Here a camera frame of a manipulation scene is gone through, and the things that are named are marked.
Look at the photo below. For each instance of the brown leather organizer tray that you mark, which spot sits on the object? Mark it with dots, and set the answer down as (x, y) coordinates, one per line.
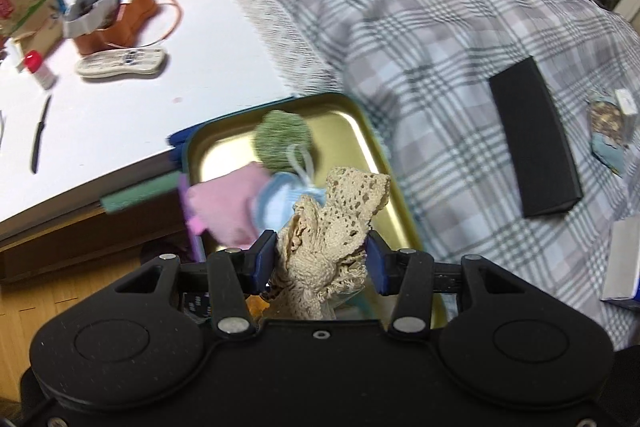
(119, 32)

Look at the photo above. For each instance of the black pen knife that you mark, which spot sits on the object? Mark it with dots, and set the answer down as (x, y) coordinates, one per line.
(34, 159)

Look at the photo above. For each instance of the white remote control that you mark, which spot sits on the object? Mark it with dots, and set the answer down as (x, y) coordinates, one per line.
(122, 62)

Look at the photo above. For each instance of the grey plaid bed cover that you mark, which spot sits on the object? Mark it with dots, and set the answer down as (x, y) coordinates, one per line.
(420, 69)

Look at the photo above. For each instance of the beige crochet lace cloth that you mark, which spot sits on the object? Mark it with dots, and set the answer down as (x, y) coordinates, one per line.
(321, 257)

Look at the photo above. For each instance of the pink drawstring cloth pouch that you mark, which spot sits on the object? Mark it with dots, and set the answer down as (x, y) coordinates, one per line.
(223, 206)

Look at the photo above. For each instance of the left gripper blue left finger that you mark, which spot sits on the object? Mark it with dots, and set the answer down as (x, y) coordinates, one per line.
(258, 262)

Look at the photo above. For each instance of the gold metal tin tray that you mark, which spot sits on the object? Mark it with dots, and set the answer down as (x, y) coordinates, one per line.
(342, 136)

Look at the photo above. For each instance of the green crochet round scrubber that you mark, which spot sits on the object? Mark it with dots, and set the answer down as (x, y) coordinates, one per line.
(278, 134)

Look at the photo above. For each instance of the green foam edge guard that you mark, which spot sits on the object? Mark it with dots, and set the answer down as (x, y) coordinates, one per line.
(139, 193)

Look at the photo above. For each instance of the red cap white bottle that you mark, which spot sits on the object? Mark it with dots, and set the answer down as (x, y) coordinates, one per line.
(37, 67)

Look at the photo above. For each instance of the white grey strap band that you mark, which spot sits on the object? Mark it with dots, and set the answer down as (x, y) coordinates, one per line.
(82, 17)

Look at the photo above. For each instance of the blue Tempo tissue box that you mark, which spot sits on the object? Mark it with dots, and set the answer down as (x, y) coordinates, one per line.
(621, 282)

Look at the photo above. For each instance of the sachet pouch with blue sock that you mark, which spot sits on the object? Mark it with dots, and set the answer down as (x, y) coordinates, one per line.
(606, 131)

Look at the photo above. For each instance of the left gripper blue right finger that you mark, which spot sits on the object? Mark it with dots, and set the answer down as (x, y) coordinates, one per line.
(382, 264)

